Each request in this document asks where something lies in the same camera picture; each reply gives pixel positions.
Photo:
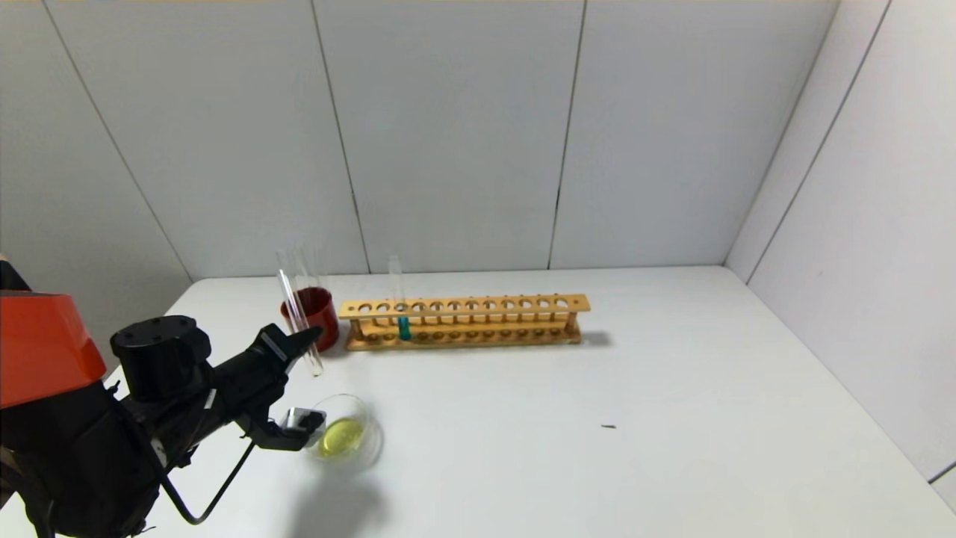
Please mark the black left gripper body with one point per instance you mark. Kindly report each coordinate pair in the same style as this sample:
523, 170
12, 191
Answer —
273, 347

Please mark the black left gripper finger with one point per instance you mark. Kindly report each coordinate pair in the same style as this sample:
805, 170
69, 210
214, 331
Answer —
299, 347

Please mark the test tube with yellow pigment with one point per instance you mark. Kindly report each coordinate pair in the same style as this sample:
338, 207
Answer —
295, 310

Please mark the test tube with blue pigment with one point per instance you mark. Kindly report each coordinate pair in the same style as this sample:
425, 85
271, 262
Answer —
404, 329

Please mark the orange and black left arm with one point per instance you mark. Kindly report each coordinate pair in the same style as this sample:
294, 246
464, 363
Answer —
45, 344

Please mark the wooden test tube rack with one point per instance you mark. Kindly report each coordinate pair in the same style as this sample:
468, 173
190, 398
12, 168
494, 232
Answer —
463, 302

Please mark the dark red plastic cup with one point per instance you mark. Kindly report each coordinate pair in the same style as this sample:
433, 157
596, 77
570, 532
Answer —
326, 314

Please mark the clear glass dish with spout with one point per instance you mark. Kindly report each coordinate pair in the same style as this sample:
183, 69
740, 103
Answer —
343, 437

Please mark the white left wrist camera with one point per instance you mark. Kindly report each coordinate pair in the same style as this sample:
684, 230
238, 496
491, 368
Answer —
306, 422

